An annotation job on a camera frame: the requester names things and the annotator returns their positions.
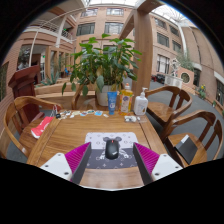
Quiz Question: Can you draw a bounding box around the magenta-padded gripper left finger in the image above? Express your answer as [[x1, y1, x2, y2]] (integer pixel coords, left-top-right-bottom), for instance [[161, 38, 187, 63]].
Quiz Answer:
[[39, 142, 93, 186]]

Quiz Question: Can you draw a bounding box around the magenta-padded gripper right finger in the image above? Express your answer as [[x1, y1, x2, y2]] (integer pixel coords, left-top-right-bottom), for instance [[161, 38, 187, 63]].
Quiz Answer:
[[132, 142, 184, 186]]

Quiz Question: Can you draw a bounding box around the black computer mouse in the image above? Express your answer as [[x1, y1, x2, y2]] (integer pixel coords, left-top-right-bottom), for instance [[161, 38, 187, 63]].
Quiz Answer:
[[104, 139, 120, 160]]

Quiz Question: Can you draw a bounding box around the grey and white printed mouse pad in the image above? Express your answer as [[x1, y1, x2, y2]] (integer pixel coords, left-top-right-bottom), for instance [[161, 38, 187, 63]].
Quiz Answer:
[[84, 131, 139, 170]]

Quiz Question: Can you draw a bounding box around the wooden armchair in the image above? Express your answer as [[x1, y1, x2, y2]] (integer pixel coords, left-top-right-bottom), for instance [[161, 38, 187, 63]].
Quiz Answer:
[[0, 95, 63, 159], [70, 83, 98, 111], [159, 109, 224, 168], [144, 85, 194, 129]]

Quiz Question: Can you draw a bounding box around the black notebook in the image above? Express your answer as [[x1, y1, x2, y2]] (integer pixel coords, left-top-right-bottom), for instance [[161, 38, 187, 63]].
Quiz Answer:
[[174, 134, 199, 165]]

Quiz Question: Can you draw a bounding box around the red and white packet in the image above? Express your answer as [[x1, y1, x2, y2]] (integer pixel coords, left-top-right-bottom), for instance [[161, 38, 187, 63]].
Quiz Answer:
[[30, 115, 55, 139]]

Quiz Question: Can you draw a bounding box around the key bunch with black fob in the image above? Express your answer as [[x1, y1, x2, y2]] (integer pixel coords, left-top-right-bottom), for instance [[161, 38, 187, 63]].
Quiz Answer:
[[49, 104, 63, 120]]

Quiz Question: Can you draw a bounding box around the white pump bottle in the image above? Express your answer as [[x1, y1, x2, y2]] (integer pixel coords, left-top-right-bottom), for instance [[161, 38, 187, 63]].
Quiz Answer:
[[133, 87, 149, 117]]

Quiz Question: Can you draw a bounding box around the yellow bottle with orange cap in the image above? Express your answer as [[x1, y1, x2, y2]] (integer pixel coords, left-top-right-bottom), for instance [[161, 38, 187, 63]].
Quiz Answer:
[[118, 82, 134, 116]]

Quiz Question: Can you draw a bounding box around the blue tube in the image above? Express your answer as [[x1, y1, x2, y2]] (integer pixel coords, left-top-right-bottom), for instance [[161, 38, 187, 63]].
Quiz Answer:
[[107, 90, 118, 116]]

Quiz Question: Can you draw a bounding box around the yellow flowering potted plant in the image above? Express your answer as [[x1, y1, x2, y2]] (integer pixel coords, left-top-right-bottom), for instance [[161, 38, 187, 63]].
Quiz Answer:
[[197, 84, 208, 100]]

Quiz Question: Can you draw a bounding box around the dark red wooden lectern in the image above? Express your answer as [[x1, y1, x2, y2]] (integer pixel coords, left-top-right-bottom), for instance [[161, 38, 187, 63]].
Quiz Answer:
[[8, 64, 42, 123]]

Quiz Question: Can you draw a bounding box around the green plant in white pot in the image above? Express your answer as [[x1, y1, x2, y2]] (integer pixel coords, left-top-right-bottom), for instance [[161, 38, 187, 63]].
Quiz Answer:
[[61, 33, 143, 107]]

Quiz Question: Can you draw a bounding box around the white statue on pedestal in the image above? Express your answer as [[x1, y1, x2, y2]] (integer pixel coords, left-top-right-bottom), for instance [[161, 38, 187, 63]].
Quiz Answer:
[[164, 57, 184, 88]]

